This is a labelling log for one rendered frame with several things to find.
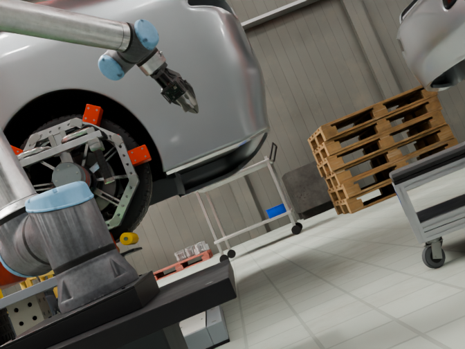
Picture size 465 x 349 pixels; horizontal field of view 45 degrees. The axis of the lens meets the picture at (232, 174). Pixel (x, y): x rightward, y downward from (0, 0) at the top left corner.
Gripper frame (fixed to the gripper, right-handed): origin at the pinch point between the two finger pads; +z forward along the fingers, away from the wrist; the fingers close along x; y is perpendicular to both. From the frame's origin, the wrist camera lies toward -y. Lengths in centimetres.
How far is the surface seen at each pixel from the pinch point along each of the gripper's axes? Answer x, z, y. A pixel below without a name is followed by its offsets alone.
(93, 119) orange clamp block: -56, -13, -54
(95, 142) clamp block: -51, -8, -28
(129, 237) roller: -71, 35, -26
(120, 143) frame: -52, 3, -48
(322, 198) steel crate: -118, 405, -629
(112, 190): -75, 20, -54
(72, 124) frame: -65, -17, -52
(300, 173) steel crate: -125, 355, -651
